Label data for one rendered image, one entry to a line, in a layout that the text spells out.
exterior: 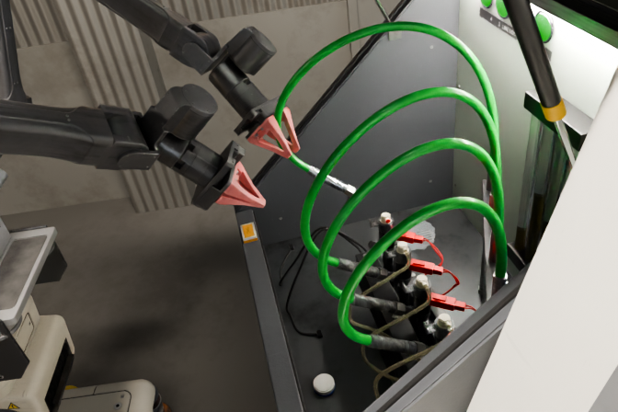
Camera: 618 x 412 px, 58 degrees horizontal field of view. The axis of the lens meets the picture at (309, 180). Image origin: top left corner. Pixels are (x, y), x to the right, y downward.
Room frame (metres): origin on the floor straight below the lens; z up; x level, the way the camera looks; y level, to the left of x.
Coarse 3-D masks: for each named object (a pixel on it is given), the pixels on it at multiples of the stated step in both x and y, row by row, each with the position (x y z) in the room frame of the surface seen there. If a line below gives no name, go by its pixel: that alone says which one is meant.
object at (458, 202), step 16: (432, 208) 0.50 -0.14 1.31; (448, 208) 0.50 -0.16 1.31; (464, 208) 0.50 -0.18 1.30; (480, 208) 0.50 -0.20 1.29; (400, 224) 0.49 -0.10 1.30; (416, 224) 0.49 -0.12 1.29; (496, 224) 0.50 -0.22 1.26; (384, 240) 0.49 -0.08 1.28; (496, 240) 0.51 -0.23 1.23; (368, 256) 0.48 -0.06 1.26; (496, 256) 0.51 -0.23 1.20; (352, 272) 0.49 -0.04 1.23; (496, 272) 0.51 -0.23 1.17; (352, 288) 0.48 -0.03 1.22; (496, 288) 0.51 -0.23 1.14; (352, 336) 0.48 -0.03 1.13; (368, 336) 0.49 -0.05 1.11; (400, 352) 0.49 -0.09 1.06; (416, 352) 0.49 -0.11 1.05
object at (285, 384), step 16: (240, 224) 0.96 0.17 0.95; (256, 224) 0.95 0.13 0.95; (256, 256) 0.85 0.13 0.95; (256, 272) 0.80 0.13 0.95; (256, 288) 0.76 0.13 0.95; (272, 288) 0.76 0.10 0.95; (256, 304) 0.72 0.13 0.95; (272, 304) 0.71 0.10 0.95; (272, 320) 0.67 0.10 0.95; (272, 336) 0.64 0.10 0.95; (272, 352) 0.60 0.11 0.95; (288, 352) 0.60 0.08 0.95; (272, 368) 0.57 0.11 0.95; (288, 368) 0.57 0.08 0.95; (272, 384) 0.54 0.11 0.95; (288, 384) 0.54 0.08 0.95; (288, 400) 0.51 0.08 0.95
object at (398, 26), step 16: (352, 32) 0.82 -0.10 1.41; (368, 32) 0.81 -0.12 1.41; (432, 32) 0.79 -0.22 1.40; (448, 32) 0.79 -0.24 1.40; (336, 48) 0.82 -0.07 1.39; (464, 48) 0.78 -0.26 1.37; (304, 64) 0.84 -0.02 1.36; (480, 64) 0.77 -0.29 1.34; (480, 80) 0.77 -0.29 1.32; (288, 96) 0.85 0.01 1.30; (496, 112) 0.77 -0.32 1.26; (496, 128) 0.76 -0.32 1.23
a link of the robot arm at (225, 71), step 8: (224, 56) 0.95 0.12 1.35; (224, 64) 0.93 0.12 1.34; (232, 64) 0.93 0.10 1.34; (216, 72) 0.92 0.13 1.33; (224, 72) 0.92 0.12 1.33; (232, 72) 0.92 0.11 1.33; (240, 72) 0.93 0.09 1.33; (216, 80) 0.92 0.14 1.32; (224, 80) 0.91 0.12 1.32; (232, 80) 0.91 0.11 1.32; (240, 80) 0.91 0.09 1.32; (216, 88) 0.93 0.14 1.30; (224, 88) 0.90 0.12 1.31; (232, 88) 0.90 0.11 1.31; (224, 96) 0.91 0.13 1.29
